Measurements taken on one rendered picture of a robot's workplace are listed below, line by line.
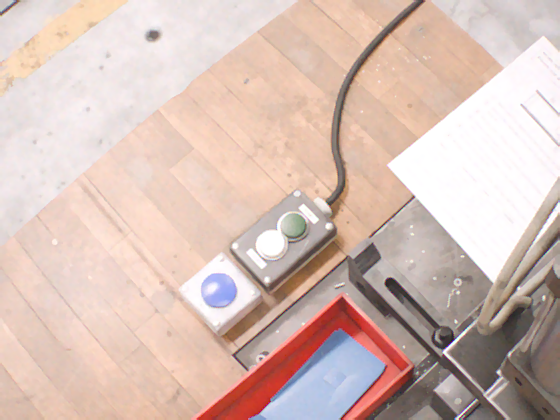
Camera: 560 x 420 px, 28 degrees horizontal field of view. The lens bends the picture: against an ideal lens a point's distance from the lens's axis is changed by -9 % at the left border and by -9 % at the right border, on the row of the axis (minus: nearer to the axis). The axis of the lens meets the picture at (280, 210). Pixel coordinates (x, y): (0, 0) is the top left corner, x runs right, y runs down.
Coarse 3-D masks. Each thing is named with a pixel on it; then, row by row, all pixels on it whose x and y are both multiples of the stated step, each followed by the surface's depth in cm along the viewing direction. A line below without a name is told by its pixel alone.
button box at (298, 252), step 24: (336, 120) 142; (336, 144) 140; (336, 192) 138; (264, 216) 136; (312, 216) 135; (240, 240) 135; (288, 240) 134; (312, 240) 134; (240, 264) 137; (264, 264) 133; (288, 264) 133; (264, 288) 134
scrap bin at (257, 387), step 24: (336, 312) 132; (360, 312) 128; (312, 336) 132; (360, 336) 132; (384, 336) 126; (264, 360) 126; (288, 360) 132; (384, 360) 131; (408, 360) 125; (240, 384) 126; (264, 384) 131; (384, 384) 130; (216, 408) 127; (240, 408) 130; (264, 408) 130; (360, 408) 123
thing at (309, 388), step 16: (336, 336) 132; (320, 352) 131; (336, 352) 131; (352, 352) 131; (368, 352) 131; (304, 368) 131; (320, 368) 131; (352, 368) 130; (368, 368) 130; (304, 384) 130; (320, 384) 130; (352, 384) 130; (288, 400) 130; (304, 400) 129; (320, 400) 129; (336, 400) 129; (352, 400) 129; (256, 416) 128; (272, 416) 129; (288, 416) 129; (304, 416) 129; (320, 416) 129; (336, 416) 128
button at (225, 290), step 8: (208, 280) 132; (216, 280) 132; (224, 280) 132; (232, 280) 132; (208, 288) 132; (216, 288) 132; (224, 288) 132; (232, 288) 132; (208, 296) 132; (216, 296) 132; (224, 296) 132; (232, 296) 132; (216, 304) 131; (224, 304) 131
